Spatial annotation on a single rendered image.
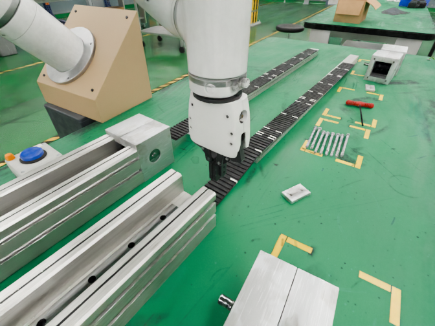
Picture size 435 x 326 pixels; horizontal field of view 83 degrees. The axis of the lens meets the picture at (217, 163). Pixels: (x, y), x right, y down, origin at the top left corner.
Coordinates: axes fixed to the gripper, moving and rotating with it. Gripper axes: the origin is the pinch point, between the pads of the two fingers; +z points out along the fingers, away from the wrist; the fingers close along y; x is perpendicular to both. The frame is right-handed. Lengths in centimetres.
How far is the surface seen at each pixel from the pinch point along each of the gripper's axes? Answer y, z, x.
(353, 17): 25, 3, -215
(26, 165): 30.4, 0.1, 21.2
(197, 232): -4.8, 2.8, 11.8
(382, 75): -16, 4, -90
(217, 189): -0.5, 5.0, 0.6
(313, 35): 51, 17, -208
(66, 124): 61, 11, 1
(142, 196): 3.6, -2.4, 14.7
